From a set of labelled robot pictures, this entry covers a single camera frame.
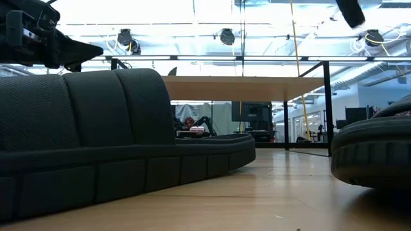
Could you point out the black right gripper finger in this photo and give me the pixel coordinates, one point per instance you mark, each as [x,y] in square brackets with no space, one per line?
[350,13]

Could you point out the black rubber slide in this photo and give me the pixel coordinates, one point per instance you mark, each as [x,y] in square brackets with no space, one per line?
[369,154]
[96,112]

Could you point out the black background robot arm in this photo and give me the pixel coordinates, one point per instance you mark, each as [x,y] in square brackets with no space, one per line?
[205,121]

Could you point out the black computer monitor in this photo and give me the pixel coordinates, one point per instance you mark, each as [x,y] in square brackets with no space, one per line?
[356,115]
[252,112]

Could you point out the person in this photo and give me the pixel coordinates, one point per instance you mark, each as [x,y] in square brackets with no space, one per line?
[188,122]

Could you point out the linear ceiling light strip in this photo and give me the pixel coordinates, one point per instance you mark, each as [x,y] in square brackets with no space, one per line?
[205,58]

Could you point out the grey curtain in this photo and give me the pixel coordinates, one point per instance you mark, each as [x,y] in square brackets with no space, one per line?
[221,118]

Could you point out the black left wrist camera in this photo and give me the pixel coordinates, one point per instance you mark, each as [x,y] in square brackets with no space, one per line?
[25,6]

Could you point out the wooden shelf with black frame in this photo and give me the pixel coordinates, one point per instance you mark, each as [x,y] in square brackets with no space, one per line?
[241,88]

